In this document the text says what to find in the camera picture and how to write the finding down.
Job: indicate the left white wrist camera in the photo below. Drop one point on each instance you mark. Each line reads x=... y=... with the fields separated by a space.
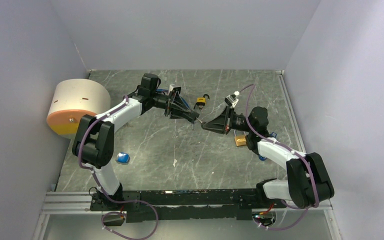
x=173 y=88

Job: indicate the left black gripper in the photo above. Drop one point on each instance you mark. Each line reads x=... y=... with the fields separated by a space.
x=177 y=107

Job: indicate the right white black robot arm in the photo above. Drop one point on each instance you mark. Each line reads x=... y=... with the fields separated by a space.
x=308 y=182

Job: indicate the blue white round object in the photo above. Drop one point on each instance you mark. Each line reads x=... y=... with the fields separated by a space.
x=122 y=158

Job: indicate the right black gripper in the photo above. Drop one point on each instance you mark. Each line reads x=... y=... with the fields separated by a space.
x=222 y=124

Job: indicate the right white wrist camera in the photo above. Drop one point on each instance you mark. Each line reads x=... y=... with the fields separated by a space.
x=232 y=99

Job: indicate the yellow black padlock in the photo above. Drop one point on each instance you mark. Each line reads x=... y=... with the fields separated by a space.
x=201 y=102

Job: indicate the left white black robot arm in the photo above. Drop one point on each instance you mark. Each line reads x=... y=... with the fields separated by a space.
x=93 y=144

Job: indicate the beige yellow cylinder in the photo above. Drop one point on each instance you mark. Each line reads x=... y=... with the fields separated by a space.
x=72 y=99

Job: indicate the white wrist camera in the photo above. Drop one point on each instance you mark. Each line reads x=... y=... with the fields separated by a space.
x=232 y=99
x=173 y=88

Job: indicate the brass padlock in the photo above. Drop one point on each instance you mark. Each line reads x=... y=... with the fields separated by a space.
x=240 y=138

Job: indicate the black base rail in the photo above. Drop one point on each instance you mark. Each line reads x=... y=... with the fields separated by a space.
x=147 y=205

